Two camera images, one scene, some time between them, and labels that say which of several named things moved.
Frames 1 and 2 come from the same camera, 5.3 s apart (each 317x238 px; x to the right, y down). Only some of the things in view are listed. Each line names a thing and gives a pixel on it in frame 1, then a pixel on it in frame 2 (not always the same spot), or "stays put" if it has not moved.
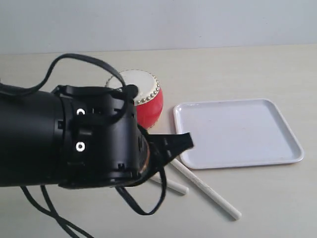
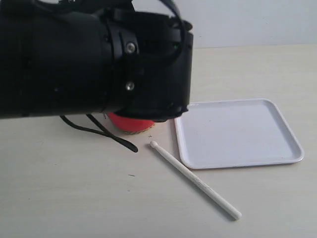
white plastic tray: x=227 y=133 stays put
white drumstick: x=205 y=189 stays put
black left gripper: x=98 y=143 to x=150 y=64
